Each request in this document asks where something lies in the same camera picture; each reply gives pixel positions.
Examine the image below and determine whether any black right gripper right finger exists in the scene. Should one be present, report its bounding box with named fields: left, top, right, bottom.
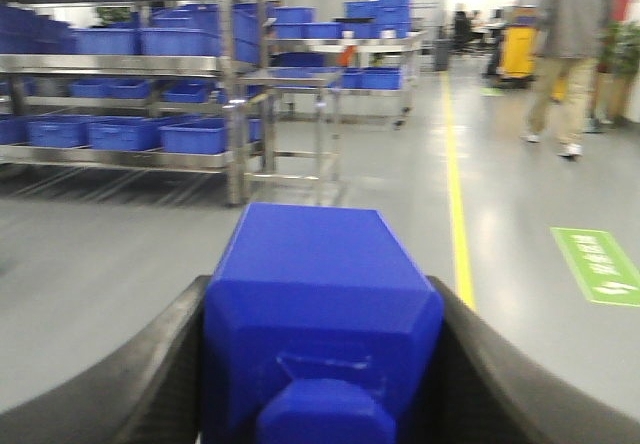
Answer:
left=428, top=276, right=639, bottom=443

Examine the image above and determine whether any blue plastic block part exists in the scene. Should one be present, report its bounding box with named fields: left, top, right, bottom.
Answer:
left=201, top=203, right=444, bottom=443

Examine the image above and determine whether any stack of blue bins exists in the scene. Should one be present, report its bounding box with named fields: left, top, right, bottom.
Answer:
left=341, top=0, right=411, bottom=39

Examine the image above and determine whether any walking person grey shirt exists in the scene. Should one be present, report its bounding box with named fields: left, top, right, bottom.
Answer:
left=524, top=0, right=612, bottom=160

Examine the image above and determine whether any steel shelf rack with wheels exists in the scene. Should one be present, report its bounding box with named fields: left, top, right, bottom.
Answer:
left=1, top=0, right=267, bottom=204

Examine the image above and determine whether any blue plastic bin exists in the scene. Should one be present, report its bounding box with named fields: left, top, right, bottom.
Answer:
left=87, top=116, right=161, bottom=151
left=159, top=117, right=227, bottom=155
left=26, top=114, right=93, bottom=148

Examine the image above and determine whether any steel work table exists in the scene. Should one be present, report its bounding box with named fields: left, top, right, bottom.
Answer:
left=238, top=67, right=343, bottom=204

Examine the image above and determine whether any yellow mop bucket cart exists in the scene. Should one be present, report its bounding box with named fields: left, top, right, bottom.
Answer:
left=486, top=6, right=536, bottom=88

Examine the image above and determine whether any potted green plant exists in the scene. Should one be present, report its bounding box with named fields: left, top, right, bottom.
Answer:
left=597, top=21, right=640, bottom=123

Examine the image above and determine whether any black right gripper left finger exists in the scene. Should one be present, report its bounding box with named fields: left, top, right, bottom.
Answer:
left=1, top=275, right=209, bottom=443

